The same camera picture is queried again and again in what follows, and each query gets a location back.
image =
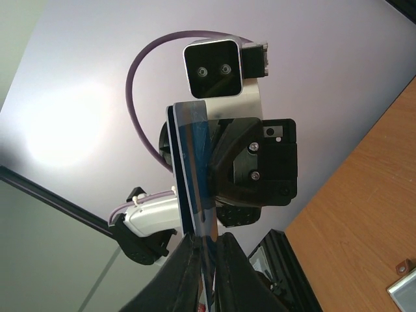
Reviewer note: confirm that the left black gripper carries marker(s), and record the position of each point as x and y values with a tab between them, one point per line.
254	164

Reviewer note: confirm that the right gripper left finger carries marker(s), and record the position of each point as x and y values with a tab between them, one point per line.
175	287

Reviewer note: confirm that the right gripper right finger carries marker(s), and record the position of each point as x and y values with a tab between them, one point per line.
238	286

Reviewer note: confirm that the blue credit card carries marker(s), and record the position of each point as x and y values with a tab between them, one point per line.
187	225
192	130

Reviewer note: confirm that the brown leather card holder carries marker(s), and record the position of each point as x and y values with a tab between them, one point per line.
402	291

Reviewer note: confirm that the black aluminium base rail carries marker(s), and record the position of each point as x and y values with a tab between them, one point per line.
276	260

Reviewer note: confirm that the left black frame post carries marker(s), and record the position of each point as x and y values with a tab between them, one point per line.
57	202

